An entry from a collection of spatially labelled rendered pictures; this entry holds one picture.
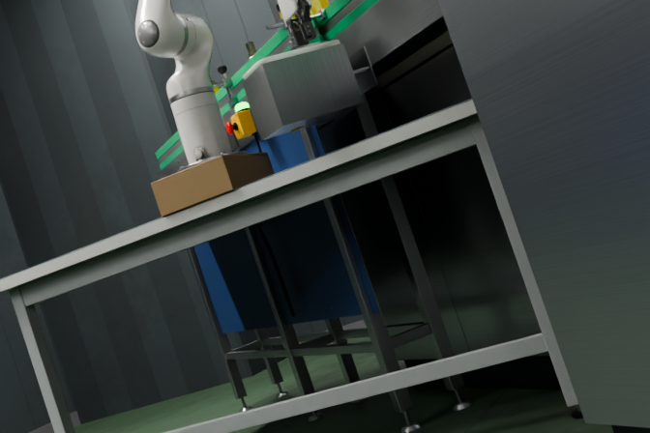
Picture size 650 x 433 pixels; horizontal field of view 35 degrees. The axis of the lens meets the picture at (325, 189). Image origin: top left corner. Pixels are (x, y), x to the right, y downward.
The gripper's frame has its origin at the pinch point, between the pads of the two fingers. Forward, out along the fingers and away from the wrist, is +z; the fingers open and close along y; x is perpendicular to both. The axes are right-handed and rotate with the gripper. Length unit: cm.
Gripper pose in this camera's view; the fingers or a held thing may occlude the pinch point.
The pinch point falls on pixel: (304, 35)
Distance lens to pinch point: 256.1
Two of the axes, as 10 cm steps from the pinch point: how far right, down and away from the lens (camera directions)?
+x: -8.8, 2.8, -3.8
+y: -3.4, 1.6, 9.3
